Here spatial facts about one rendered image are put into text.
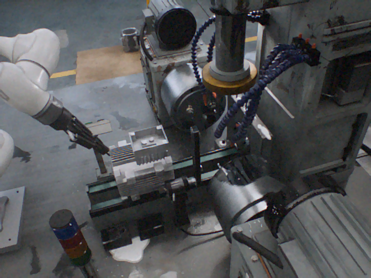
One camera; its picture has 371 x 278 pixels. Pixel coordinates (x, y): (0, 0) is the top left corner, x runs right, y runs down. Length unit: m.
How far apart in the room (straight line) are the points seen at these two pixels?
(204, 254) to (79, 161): 0.75
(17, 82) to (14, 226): 0.65
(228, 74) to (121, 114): 0.94
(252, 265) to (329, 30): 0.62
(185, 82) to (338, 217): 0.88
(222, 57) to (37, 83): 0.55
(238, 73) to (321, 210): 0.52
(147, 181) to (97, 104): 0.90
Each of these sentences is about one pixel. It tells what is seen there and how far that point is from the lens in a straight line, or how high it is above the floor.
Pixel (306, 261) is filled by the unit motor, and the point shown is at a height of 1.32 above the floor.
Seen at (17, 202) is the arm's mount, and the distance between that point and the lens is 1.60.
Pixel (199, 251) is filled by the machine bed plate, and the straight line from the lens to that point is 1.29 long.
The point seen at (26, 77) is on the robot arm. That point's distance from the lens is 1.08.
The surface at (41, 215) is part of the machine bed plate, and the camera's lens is 1.54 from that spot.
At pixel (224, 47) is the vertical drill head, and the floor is 1.44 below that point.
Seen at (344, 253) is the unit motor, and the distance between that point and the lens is 0.70.
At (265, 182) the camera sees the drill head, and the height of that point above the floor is 1.16.
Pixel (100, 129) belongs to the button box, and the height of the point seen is 1.06.
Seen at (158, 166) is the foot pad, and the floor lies 1.07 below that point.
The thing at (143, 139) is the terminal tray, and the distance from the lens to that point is 1.23.
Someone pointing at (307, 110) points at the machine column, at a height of 1.25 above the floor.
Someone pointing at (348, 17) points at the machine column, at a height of 1.53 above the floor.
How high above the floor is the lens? 1.92
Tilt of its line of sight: 42 degrees down
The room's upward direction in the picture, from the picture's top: 5 degrees counter-clockwise
